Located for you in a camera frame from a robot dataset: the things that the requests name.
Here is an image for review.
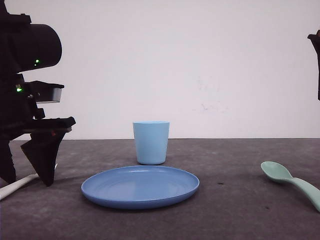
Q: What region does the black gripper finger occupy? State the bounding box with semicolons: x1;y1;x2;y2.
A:
307;29;320;100

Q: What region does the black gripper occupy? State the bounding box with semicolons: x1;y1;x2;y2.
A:
0;74;76;187

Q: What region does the white plastic fork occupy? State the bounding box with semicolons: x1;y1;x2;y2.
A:
0;162;59;201

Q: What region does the light blue plastic cup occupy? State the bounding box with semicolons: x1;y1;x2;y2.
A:
133;121;170;165

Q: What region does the mint green plastic spoon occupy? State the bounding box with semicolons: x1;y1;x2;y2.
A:
260;161;320;212

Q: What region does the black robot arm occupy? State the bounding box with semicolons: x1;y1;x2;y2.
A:
0;2;76;186

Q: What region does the blue plastic plate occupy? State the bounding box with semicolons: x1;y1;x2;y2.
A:
81;165;200;210

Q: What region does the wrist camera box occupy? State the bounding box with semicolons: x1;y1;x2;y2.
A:
25;80;65;104

